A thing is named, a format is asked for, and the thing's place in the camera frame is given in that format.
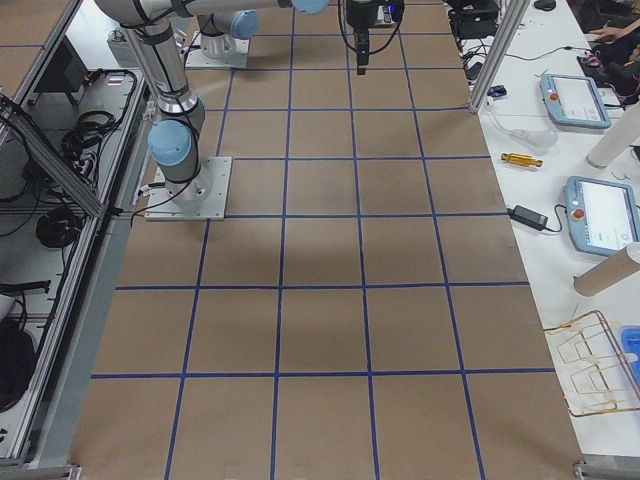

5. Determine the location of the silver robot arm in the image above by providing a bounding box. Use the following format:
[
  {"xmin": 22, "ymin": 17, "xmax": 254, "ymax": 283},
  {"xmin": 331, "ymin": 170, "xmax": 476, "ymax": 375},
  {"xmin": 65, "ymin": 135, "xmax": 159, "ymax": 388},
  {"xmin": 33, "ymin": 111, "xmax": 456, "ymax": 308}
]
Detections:
[
  {"xmin": 196, "ymin": 10, "xmax": 259, "ymax": 59},
  {"xmin": 96, "ymin": 1, "xmax": 328, "ymax": 208}
]

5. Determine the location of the blue plastic tray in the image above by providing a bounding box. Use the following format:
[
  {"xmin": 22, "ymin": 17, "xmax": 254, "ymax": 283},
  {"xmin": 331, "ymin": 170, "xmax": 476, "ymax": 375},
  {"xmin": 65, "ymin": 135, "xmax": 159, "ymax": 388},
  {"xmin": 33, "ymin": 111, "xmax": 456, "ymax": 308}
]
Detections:
[{"xmin": 620, "ymin": 326, "xmax": 640, "ymax": 384}]

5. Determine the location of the blue teach pendant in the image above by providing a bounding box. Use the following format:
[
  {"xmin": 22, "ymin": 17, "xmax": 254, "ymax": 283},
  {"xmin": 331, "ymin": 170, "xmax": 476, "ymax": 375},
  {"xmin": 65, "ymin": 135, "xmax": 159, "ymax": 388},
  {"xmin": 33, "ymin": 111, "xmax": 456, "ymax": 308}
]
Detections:
[
  {"xmin": 564, "ymin": 176, "xmax": 639, "ymax": 256},
  {"xmin": 539, "ymin": 73, "xmax": 611, "ymax": 130}
]

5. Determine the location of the blue teach pendant far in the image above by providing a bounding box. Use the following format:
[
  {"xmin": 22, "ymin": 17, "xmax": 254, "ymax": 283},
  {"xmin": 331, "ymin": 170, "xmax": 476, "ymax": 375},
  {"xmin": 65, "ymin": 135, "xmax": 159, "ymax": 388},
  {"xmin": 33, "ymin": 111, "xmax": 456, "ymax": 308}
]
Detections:
[{"xmin": 539, "ymin": 73, "xmax": 611, "ymax": 130}]

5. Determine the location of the black power brick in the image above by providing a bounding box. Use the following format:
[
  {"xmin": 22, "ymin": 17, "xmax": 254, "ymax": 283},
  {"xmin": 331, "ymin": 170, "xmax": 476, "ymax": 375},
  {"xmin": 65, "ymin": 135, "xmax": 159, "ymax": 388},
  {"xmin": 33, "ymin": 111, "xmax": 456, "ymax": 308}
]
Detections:
[{"xmin": 507, "ymin": 205, "xmax": 548, "ymax": 231}]

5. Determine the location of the blue teach pendant near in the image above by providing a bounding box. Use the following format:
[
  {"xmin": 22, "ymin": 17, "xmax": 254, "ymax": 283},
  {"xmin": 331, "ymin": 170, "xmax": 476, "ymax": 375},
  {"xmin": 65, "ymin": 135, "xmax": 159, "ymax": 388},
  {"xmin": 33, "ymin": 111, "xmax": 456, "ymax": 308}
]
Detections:
[{"xmin": 564, "ymin": 176, "xmax": 639, "ymax": 256}]

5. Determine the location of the cardboard tube near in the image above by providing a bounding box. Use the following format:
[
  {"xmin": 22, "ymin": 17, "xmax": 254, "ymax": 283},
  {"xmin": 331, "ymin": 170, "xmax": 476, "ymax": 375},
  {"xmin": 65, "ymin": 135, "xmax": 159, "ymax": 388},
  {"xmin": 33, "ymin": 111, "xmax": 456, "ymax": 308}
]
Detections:
[{"xmin": 573, "ymin": 242, "xmax": 639, "ymax": 297}]

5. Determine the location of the aluminium frame post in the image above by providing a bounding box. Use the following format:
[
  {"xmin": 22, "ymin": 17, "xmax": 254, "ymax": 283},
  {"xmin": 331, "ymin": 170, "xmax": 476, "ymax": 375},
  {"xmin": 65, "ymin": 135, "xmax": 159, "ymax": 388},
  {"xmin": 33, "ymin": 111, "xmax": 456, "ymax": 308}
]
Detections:
[{"xmin": 468, "ymin": 0, "xmax": 530, "ymax": 113}]

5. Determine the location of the gold wire rack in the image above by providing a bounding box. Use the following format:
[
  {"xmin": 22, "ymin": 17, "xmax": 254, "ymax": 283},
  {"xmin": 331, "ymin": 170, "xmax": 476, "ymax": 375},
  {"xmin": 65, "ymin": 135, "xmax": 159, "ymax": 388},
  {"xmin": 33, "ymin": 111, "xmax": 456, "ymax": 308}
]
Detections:
[{"xmin": 544, "ymin": 310, "xmax": 639, "ymax": 418}]

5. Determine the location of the small blue black device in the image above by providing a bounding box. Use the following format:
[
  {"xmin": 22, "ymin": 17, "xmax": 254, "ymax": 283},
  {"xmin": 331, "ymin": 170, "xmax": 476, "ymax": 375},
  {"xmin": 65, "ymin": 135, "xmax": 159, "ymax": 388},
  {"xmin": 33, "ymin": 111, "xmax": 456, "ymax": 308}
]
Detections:
[{"xmin": 487, "ymin": 85, "xmax": 507, "ymax": 98}]

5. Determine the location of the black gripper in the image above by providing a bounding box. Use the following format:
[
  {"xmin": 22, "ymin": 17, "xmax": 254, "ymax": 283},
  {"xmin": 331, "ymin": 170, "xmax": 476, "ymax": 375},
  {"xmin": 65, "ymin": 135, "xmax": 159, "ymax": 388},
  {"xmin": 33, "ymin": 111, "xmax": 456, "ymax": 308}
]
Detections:
[{"xmin": 346, "ymin": 0, "xmax": 404, "ymax": 76}]

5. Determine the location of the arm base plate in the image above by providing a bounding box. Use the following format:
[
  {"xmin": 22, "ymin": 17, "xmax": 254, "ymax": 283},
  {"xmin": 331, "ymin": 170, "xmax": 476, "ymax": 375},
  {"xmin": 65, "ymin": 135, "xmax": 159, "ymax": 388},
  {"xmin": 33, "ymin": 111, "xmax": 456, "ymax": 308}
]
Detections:
[
  {"xmin": 143, "ymin": 157, "xmax": 232, "ymax": 221},
  {"xmin": 186, "ymin": 33, "xmax": 250, "ymax": 70}
]

